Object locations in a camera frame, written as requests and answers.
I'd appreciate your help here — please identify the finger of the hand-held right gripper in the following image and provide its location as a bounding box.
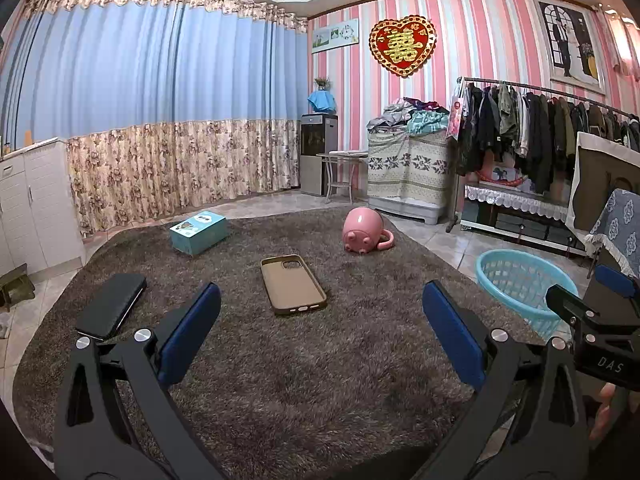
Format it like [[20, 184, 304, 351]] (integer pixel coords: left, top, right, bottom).
[[545, 284, 601, 328], [595, 264, 640, 306]]

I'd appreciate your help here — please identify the pink pig mug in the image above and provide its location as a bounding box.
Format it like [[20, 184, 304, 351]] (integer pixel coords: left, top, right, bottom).
[[341, 207, 395, 255]]

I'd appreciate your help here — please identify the chest under patterned cloth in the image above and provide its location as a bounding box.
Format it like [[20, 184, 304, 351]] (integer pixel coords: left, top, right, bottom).
[[366, 130, 451, 226]]

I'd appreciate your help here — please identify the blue patterned cloth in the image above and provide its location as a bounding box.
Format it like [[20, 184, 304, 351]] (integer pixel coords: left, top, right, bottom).
[[585, 188, 640, 278]]

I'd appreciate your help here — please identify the person's right hand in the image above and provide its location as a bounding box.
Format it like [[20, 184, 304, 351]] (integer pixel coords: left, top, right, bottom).
[[589, 382, 626, 443]]

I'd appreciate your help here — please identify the red heart wall decoration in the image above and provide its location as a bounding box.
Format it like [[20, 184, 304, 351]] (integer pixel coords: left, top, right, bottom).
[[369, 16, 437, 78]]

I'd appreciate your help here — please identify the row of hanging clothes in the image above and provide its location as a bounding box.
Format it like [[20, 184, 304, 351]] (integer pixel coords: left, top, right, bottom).
[[457, 82, 640, 196]]

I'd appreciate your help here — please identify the brown phone case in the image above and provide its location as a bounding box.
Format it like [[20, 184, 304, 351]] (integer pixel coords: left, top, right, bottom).
[[260, 254, 328, 317]]

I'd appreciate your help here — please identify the landscape wall picture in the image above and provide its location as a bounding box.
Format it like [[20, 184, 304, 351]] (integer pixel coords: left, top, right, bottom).
[[311, 17, 361, 55]]

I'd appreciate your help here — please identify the white lace cloth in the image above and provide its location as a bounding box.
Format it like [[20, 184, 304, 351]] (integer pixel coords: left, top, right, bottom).
[[464, 184, 571, 223]]

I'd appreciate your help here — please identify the white cabinet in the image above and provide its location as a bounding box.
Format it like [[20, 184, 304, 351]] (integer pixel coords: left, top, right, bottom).
[[0, 137, 86, 281]]

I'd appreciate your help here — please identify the colourful toy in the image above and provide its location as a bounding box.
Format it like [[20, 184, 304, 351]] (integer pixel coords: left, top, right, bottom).
[[475, 165, 531, 188]]

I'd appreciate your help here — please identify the pile of clothes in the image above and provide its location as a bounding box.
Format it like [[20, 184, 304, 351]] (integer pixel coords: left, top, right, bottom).
[[367, 97, 450, 136]]

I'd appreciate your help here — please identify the teal tissue box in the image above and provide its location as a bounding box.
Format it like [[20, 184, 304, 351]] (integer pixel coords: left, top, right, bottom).
[[169, 210, 231, 257]]

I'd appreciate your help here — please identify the metal clothes rack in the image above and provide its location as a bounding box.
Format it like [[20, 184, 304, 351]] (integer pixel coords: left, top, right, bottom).
[[445, 76, 640, 233]]

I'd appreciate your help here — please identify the wedding wall poster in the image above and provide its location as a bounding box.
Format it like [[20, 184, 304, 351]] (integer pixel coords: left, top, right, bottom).
[[537, 0, 608, 93]]

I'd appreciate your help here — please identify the black phone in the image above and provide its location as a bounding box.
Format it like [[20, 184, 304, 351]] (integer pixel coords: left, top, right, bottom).
[[75, 273, 148, 342]]

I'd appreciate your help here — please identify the blue bottle cover cloth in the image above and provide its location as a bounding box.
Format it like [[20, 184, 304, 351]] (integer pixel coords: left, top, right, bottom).
[[306, 89, 337, 113]]

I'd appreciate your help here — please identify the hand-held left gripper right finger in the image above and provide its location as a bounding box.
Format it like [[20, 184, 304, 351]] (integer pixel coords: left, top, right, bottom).
[[421, 280, 588, 480]]

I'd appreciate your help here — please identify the small metal side table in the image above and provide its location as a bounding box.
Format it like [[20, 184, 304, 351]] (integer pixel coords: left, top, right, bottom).
[[316, 151, 369, 204]]

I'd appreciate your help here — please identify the grey water dispenser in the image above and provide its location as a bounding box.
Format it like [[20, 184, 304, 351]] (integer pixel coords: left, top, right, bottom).
[[299, 114, 339, 197]]

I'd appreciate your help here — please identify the small wooden stool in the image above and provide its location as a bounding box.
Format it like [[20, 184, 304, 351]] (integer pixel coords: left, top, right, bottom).
[[0, 265, 36, 306]]

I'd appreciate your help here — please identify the pink hanging bag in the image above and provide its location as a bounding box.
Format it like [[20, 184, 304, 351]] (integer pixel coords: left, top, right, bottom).
[[446, 92, 468, 141]]

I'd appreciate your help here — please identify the low cabinet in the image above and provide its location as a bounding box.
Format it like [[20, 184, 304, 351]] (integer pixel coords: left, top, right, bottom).
[[460, 182, 586, 256]]

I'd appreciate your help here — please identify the blue and floral curtain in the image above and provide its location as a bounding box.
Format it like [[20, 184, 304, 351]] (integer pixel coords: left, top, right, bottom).
[[0, 0, 311, 238]]

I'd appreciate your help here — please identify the light blue plastic basket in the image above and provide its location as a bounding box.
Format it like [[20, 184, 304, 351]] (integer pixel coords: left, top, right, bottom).
[[475, 249, 581, 339]]

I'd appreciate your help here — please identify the white framed brown board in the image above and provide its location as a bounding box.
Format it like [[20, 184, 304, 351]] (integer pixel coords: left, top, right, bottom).
[[567, 131, 640, 241]]

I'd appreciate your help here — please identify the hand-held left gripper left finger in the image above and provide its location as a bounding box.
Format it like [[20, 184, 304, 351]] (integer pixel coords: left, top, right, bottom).
[[52, 281, 222, 480]]

